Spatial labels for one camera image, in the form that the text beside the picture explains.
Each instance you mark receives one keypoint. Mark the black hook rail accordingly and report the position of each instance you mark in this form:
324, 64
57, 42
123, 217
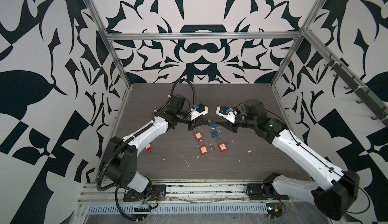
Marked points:
355, 85

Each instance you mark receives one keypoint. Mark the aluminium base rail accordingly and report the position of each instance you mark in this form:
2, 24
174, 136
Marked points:
180, 190

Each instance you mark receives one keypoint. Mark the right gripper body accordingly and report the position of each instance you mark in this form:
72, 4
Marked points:
234, 126

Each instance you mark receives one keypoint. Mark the small electronics board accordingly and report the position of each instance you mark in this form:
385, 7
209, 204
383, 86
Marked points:
275, 210

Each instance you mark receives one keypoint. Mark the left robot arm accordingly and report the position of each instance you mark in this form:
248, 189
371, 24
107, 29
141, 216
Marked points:
118, 167

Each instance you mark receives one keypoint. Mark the blue padlock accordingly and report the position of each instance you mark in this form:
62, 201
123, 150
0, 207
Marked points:
213, 125
214, 133

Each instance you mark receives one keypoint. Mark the red padlock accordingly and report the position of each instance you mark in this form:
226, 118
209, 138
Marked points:
197, 134
203, 148
149, 148
221, 144

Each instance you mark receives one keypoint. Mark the white slotted cable duct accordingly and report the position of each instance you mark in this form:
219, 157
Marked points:
182, 208

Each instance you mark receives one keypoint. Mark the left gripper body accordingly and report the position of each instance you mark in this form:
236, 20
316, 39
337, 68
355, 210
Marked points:
192, 124

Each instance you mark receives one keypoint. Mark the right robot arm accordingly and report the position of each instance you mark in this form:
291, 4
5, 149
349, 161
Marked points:
332, 190

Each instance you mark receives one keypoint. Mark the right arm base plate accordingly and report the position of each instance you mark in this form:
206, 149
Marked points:
263, 192

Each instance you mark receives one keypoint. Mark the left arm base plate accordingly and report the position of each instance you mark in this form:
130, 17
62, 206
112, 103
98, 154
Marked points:
151, 192

